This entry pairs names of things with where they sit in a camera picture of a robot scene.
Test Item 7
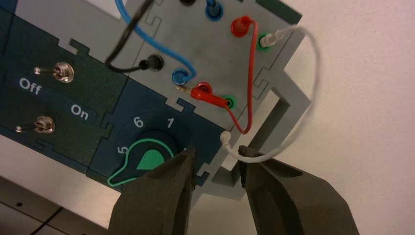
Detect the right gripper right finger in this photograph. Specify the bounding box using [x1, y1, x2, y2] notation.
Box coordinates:
[238, 146, 361, 235]

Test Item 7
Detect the white jumper wire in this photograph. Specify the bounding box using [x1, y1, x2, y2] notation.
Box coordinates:
[220, 25, 322, 163]

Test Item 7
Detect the green banana socket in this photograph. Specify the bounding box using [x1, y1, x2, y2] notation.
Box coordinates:
[224, 94, 238, 109]
[256, 31, 276, 51]

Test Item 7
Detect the blue jumper wire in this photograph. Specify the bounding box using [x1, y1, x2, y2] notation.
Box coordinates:
[115, 0, 224, 86]

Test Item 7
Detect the white rectangular display window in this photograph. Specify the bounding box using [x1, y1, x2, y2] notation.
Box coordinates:
[82, 0, 123, 19]

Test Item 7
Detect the black green rotary knob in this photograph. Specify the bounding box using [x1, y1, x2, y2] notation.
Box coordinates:
[107, 129, 195, 189]

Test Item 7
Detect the red jumper wire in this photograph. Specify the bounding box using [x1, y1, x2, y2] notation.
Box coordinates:
[176, 15, 260, 135]

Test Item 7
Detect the black jumper wire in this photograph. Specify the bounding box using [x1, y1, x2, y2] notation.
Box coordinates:
[105, 0, 197, 72]

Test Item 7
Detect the grey and teal task box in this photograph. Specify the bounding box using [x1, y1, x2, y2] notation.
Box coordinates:
[0, 0, 313, 200]

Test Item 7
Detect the metal toggle switch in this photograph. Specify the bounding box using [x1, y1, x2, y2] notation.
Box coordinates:
[33, 61, 74, 83]
[15, 115, 55, 134]

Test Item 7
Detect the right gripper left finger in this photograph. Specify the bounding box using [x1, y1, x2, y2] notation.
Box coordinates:
[108, 147, 197, 235]

